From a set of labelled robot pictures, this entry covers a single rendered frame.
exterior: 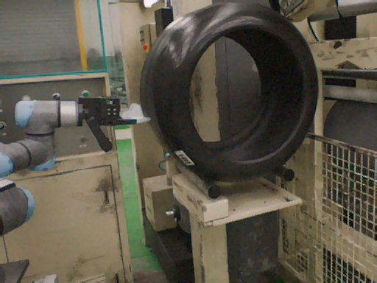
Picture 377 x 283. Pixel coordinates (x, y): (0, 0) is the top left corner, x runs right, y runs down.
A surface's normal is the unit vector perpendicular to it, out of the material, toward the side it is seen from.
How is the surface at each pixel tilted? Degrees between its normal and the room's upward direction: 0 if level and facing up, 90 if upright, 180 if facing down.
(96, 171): 90
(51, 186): 90
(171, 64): 72
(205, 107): 90
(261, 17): 80
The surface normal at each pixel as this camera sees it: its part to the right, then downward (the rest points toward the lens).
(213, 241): 0.44, 0.15
